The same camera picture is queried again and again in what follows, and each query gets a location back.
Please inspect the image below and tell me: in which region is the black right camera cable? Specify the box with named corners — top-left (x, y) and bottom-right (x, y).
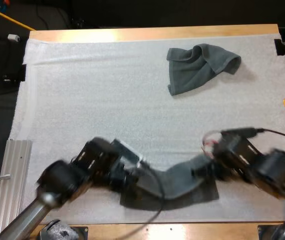
top-left (255, 128), bottom-right (285, 149)

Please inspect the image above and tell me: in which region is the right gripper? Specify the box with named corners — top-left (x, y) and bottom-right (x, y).
top-left (211, 134), bottom-right (262, 185)

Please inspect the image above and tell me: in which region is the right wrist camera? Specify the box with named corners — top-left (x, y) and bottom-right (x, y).
top-left (221, 127), bottom-right (257, 138)

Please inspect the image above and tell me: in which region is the ribbed aluminium rail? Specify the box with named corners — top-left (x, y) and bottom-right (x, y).
top-left (0, 139), bottom-right (33, 240)

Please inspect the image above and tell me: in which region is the black left camera cable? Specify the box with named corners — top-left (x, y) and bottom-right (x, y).
top-left (118, 161), bottom-right (167, 240)

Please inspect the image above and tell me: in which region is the dark table clamp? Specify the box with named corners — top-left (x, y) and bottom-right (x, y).
top-left (273, 38), bottom-right (285, 57)
top-left (20, 63), bottom-right (28, 82)

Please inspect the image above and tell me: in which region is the grey-green towel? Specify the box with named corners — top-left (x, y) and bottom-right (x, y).
top-left (166, 43), bottom-right (242, 97)
top-left (119, 156), bottom-right (220, 211)

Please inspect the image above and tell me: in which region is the black camera cable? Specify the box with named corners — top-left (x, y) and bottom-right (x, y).
top-left (118, 161), bottom-right (167, 240)
top-left (255, 128), bottom-right (285, 149)

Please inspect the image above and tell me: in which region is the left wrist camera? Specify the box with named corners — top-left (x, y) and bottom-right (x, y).
top-left (111, 138), bottom-right (146, 173)

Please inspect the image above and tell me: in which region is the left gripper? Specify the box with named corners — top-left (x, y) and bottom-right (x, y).
top-left (71, 136), bottom-right (143, 194)

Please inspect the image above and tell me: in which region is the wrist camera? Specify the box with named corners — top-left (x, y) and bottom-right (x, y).
top-left (221, 127), bottom-right (257, 138)
top-left (111, 138), bottom-right (146, 173)

